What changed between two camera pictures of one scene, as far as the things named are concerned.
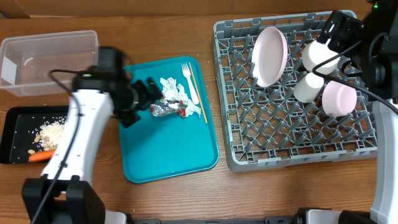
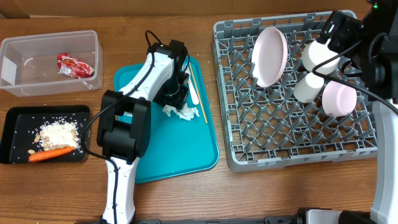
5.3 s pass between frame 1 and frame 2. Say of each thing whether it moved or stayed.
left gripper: moved
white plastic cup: stayed
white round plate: stayed
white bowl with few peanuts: stayed
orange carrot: stayed
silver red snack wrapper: moved
